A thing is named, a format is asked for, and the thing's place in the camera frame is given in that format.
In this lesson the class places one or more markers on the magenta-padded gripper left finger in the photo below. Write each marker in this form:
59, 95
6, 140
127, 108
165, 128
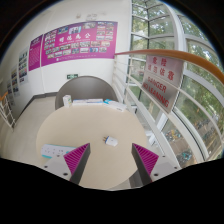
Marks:
73, 160

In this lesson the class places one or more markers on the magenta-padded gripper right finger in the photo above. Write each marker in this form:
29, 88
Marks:
151, 163

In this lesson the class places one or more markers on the white charger with blue face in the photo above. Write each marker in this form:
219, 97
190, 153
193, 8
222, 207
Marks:
111, 141

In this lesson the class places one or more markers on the white power strip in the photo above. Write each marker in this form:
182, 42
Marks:
53, 150

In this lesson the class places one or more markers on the small white green box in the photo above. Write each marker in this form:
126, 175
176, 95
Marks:
67, 100

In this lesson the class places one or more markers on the white blue flat box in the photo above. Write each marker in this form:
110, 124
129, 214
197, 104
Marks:
116, 105

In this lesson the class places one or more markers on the silver danger sign red lettering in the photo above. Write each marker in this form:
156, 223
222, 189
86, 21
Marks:
161, 83

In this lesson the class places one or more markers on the white stair railing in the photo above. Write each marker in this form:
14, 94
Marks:
6, 111

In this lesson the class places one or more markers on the green exit sign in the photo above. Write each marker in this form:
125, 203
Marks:
72, 76

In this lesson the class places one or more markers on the white railing with orange handrail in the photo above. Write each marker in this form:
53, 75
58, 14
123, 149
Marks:
160, 53

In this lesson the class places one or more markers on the curved glass window wall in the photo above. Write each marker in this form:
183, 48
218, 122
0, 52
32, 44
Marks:
200, 100

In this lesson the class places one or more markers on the row of wall photo panels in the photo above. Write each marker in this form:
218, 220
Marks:
22, 66

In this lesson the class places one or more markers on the narrow magenta wall poster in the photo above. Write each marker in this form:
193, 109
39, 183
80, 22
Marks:
35, 53

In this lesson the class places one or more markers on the large magenta wall poster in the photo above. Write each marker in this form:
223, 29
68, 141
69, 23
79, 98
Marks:
78, 43

